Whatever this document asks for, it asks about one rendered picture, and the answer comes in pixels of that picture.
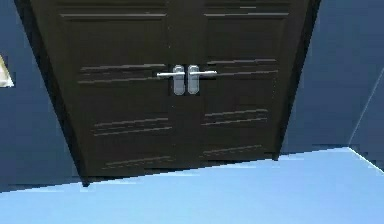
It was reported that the dark brown double door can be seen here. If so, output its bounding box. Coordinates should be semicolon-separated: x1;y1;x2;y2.
13;0;323;188

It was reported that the silver door handle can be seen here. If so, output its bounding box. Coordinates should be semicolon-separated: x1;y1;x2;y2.
156;64;186;97
187;64;218;96

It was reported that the pale framed wall picture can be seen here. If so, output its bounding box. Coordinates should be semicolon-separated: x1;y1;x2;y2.
0;54;15;89

